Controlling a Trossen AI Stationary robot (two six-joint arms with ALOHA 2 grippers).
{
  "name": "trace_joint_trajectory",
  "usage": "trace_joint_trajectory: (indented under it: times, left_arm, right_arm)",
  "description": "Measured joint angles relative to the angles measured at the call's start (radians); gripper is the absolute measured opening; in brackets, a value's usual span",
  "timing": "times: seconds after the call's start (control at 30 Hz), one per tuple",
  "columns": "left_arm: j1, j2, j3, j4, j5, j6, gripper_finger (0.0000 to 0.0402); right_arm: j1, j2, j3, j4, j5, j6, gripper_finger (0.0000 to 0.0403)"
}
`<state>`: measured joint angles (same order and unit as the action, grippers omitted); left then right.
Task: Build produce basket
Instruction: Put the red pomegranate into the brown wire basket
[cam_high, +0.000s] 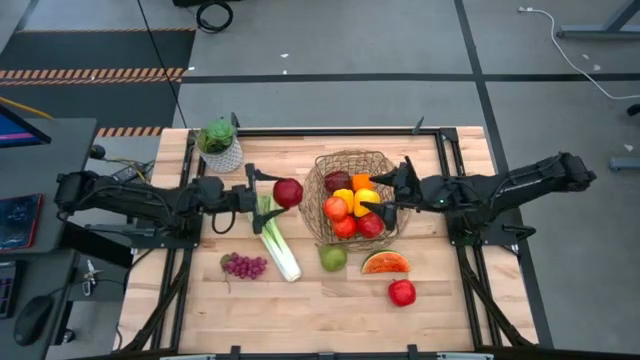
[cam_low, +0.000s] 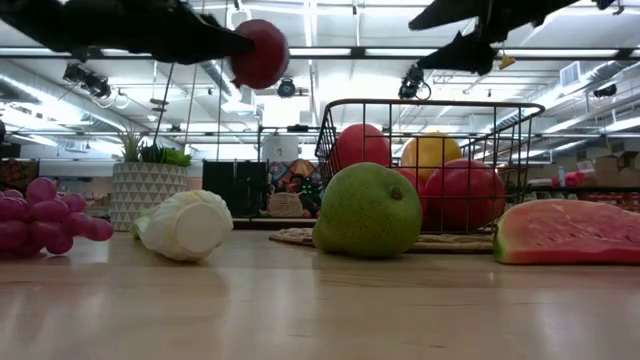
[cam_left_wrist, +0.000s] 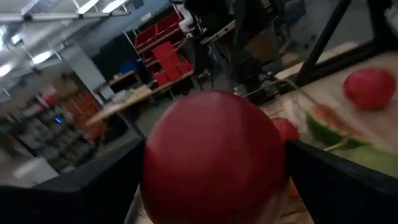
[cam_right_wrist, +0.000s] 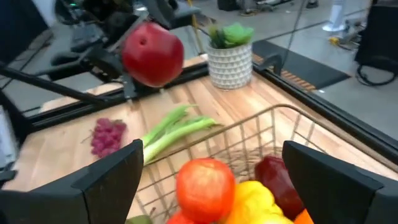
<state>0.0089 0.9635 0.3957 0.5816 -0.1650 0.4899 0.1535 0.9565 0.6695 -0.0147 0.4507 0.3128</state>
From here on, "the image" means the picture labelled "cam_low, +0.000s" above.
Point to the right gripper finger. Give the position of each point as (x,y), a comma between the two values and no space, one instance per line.
(450,14)
(465,55)

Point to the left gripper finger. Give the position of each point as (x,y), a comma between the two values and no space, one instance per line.
(220,45)

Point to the dark red apple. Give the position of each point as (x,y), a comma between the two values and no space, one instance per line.
(265,55)

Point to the yellow lemon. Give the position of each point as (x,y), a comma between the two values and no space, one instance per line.
(430,152)

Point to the orange red peach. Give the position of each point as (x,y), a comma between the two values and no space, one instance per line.
(362,145)

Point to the red orange tomato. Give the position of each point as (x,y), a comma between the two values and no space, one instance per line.
(412,186)

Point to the green pear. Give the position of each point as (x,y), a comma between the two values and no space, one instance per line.
(367,212)

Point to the watermelon slice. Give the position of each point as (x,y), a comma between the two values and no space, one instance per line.
(570,232)

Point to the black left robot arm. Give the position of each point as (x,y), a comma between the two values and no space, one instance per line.
(30,20)

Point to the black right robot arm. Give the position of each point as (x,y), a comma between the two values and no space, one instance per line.
(605,4)

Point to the small wicker basket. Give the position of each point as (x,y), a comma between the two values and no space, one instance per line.
(286,206)

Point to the yellow hanging tag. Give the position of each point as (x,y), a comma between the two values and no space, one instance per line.
(506,62)

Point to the black ceiling-hung device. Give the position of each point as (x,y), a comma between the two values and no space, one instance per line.
(411,82)
(87,80)

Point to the round black ceiling device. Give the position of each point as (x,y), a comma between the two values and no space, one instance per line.
(286,88)

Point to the black cabinet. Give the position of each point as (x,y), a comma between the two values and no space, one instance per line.
(235,190)

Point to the colourful toy pile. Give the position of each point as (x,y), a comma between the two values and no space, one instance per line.
(300,175)

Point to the green plant in white pot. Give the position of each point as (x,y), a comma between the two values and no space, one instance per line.
(147,195)

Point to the brown cardboard boxes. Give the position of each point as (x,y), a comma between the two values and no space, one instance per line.
(617,170)

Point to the purple grape bunch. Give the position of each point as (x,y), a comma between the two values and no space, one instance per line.
(45,220)

